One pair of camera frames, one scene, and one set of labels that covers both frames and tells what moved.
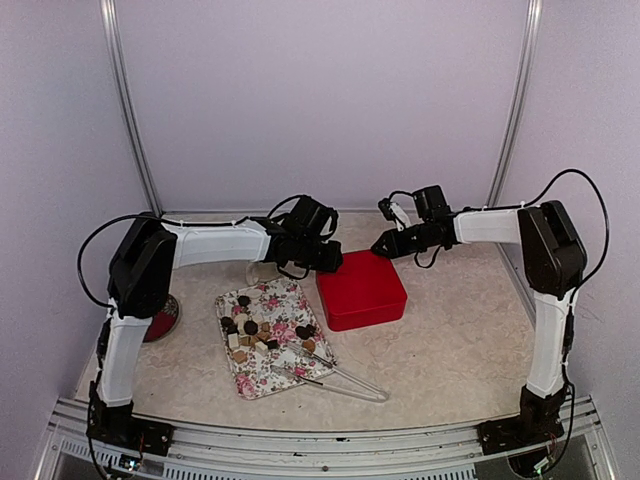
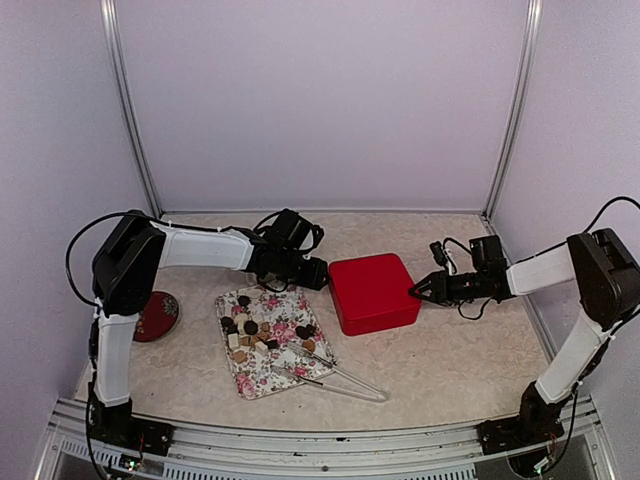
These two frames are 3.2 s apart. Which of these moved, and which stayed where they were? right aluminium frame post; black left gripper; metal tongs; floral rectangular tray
Moved: black left gripper
Stayed: right aluminium frame post; metal tongs; floral rectangular tray
